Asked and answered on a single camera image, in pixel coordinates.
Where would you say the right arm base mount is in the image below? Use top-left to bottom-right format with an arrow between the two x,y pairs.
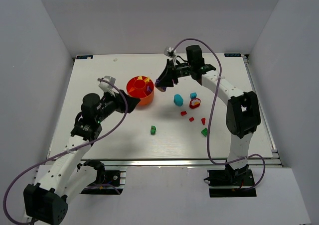
203,169 -> 257,198

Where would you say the right blue table label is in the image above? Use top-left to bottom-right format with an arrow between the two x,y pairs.
224,53 -> 242,58

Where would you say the orange divided round container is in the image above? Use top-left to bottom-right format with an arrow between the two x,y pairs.
126,76 -> 155,106

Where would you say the green small lego piece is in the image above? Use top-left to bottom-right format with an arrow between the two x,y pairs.
150,125 -> 157,135

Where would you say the small teal lego brick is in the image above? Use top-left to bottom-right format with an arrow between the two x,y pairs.
190,93 -> 197,100

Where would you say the green square lego brick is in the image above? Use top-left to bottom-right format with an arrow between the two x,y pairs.
201,128 -> 208,137

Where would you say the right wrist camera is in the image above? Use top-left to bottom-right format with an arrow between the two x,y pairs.
164,47 -> 177,60

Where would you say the left blue table label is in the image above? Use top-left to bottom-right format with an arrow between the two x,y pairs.
76,55 -> 93,60

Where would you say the blue table label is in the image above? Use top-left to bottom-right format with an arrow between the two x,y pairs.
224,53 -> 242,58
76,55 -> 93,60

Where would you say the teal rounded lego brick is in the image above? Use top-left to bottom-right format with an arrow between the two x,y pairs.
173,94 -> 183,107

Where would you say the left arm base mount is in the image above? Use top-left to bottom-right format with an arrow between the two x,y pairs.
77,160 -> 126,195

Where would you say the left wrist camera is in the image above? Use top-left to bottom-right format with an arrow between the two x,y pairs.
98,76 -> 116,96

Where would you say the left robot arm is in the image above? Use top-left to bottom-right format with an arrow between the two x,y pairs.
23,91 -> 140,225

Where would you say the red flower lego brick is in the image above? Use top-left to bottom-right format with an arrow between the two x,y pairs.
189,98 -> 201,109

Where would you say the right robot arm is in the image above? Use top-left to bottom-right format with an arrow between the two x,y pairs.
155,45 -> 261,177

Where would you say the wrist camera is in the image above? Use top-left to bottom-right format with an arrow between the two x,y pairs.
98,76 -> 116,96
164,47 -> 177,60

